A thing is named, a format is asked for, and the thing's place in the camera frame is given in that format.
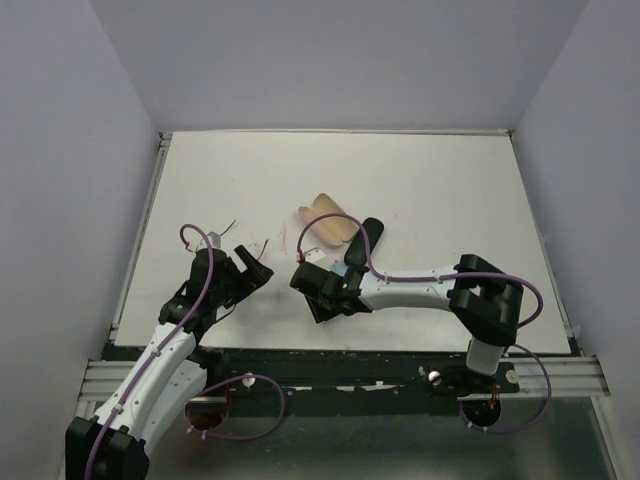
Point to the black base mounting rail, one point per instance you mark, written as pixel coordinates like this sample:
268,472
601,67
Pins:
306,383

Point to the thin wire-frame glasses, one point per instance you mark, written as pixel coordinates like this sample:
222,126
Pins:
239,232

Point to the aluminium table frame rail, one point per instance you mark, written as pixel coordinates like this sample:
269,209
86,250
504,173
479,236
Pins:
165,139

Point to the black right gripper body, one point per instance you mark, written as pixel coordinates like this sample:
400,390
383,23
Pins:
321,308

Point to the black glasses case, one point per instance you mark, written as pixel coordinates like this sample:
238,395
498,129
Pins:
364,242

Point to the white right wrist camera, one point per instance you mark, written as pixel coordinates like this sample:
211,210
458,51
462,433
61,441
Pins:
314,255

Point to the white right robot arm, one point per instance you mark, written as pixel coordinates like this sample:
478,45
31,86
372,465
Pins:
484,299

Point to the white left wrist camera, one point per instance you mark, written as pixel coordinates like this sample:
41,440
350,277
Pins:
212,240

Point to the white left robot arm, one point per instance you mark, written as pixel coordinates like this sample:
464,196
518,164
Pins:
116,442

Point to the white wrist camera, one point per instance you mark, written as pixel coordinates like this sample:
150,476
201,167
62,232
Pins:
212,240
314,255

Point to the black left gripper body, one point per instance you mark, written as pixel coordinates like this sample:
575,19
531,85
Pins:
221,294

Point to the pink glasses case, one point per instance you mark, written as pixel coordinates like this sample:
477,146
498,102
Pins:
333,231

